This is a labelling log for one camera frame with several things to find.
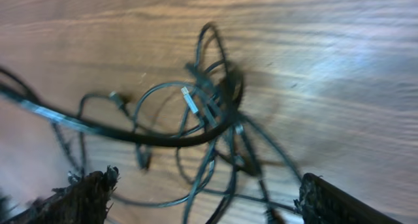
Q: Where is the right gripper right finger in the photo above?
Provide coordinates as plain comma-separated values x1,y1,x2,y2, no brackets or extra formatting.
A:
295,173,401,224

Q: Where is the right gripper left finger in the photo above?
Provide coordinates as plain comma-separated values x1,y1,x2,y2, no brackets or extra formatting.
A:
1,166,120,224

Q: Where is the thin black cable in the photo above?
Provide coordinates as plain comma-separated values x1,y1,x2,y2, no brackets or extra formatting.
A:
52,21,304,224

